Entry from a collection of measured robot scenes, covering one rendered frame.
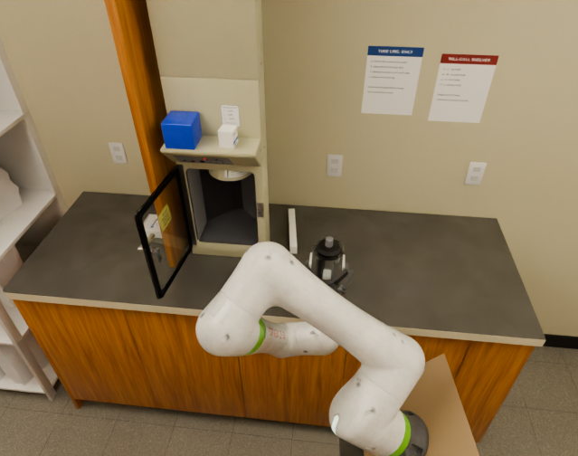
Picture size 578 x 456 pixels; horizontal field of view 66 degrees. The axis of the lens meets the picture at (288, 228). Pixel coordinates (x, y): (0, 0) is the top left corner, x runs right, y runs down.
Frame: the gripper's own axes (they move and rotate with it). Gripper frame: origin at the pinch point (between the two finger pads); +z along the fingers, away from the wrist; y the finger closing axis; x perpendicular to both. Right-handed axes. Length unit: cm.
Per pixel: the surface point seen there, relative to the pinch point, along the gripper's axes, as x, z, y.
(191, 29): -74, 16, 45
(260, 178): -22.6, 16.2, 26.5
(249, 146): -39.1, 10.3, 28.5
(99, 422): 112, -17, 111
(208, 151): -39, 5, 41
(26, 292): 18, -13, 116
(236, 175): -21.4, 18.9, 35.9
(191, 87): -56, 16, 48
